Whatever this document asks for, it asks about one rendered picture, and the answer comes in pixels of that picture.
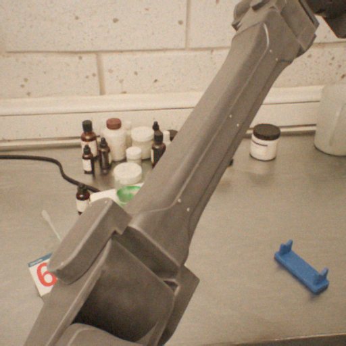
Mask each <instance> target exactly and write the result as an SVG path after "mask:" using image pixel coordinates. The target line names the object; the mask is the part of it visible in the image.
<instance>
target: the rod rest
mask: <svg viewBox="0 0 346 346"><path fill-rule="evenodd" d="M292 244H293V241H292V240H291V239H290V240H289V241H288V242H287V243H286V244H283V243H281V244H280V249H279V251H277V252H276V253H275V254H274V257H275V258H276V259H277V260H278V261H279V262H280V263H281V264H282V265H284V266H285V267H286V268H287V269H288V270H289V271H291V273H293V274H294V275H295V276H296V277H297V278H298V279H299V280H300V281H302V282H303V283H304V284H305V285H306V286H307V287H308V288H310V289H311V290H312V291H313V292H314V293H318V292H319V291H322V290H323V289H324V288H326V287H327V286H328V284H329V281H328V280H327V279H326V277H327V274H328V269H327V268H324V269H323V271H321V273H319V272H318V271H316V270H315V268H313V267H311V266H310V265H309V264H308V263H307V262H306V261H304V260H303V259H302V258H301V257H300V256H299V255H297V254H296V253H295V252H293V251H292V250H291V247H292Z"/></svg>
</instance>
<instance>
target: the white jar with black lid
mask: <svg viewBox="0 0 346 346"><path fill-rule="evenodd" d="M279 139H280V128H279V127H277V126H275V125H273V124H256V125H255V126H254V127H253V134H252V138H251V149H250V154H251V155H252V156H253V157H255V158H257V159H262V160H269V159H273V158H274V157H276V155H277V151H278V144H279Z"/></svg>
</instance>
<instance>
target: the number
mask: <svg viewBox="0 0 346 346"><path fill-rule="evenodd" d="M47 262H49V259H48V260H47V261H43V262H41V263H39V264H37V265H35V266H32V267H31V269H32V273H33V274H34V277H35V279H36V280H37V282H38V285H39V287H40V289H41V291H44V290H45V289H49V288H51V287H52V286H53V284H54V283H55V281H56V280H57V278H56V277H54V275H52V274H51V273H49V271H48V270H47Z"/></svg>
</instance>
